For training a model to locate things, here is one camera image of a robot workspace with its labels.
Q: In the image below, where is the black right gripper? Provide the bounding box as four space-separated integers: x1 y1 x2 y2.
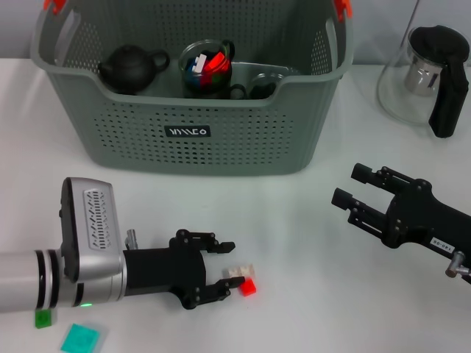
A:
331 163 471 268

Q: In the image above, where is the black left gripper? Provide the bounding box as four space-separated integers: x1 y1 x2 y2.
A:
123 229 246 310

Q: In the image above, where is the translucent white building brick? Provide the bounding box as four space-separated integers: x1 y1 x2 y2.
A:
223 263 258 281

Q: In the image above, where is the small red building brick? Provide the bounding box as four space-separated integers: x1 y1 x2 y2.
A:
238 278 258 297

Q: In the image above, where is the teal building brick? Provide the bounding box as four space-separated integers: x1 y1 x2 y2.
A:
60 323 100 353

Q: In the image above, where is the long green building brick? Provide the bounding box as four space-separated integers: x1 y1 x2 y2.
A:
35 309 53 328

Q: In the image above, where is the bright red sloped brick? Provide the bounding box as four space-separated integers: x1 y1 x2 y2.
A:
204 51 228 74

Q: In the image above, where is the small white building brick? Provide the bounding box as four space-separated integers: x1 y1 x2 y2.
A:
187 54 209 74

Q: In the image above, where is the grey-green perforated storage basket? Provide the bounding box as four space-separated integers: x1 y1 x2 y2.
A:
29 0 356 177

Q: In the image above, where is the thin grey vertical pole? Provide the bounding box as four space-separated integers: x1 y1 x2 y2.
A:
403 0 420 41

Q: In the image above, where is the dark clay teapot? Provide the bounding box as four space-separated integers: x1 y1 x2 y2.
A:
97 44 171 96

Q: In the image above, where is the right gripper plug with cable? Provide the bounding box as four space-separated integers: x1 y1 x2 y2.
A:
445 252 471 284

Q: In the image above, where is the glass pitcher with black handle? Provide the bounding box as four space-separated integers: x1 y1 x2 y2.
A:
375 24 471 139

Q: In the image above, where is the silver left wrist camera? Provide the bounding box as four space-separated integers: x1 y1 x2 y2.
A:
58 177 126 282

